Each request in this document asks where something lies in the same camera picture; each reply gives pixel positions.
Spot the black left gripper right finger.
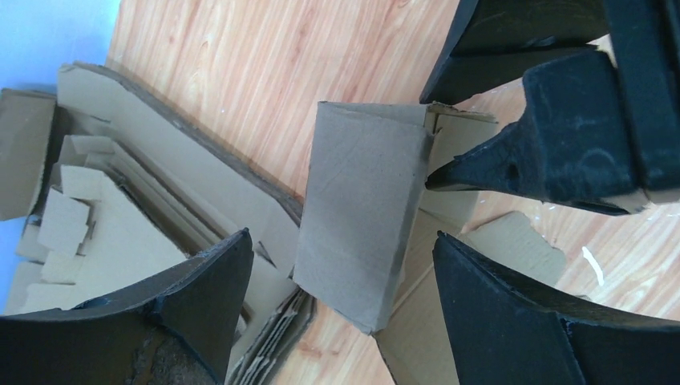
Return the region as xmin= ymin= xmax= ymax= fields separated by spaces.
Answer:
xmin=433 ymin=233 xmax=679 ymax=384

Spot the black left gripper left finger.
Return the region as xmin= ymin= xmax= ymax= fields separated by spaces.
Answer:
xmin=1 ymin=229 xmax=254 ymax=384

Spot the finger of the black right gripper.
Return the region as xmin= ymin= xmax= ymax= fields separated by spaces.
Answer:
xmin=419 ymin=0 xmax=608 ymax=105
xmin=426 ymin=51 xmax=646 ymax=216

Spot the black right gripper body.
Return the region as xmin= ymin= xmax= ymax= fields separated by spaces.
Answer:
xmin=603 ymin=0 xmax=679 ymax=205

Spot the brown cardboard box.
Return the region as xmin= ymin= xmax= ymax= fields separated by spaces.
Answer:
xmin=293 ymin=102 xmax=566 ymax=384

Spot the stack of flat cardboard blanks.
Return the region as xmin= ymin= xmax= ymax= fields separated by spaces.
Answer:
xmin=1 ymin=63 xmax=316 ymax=384

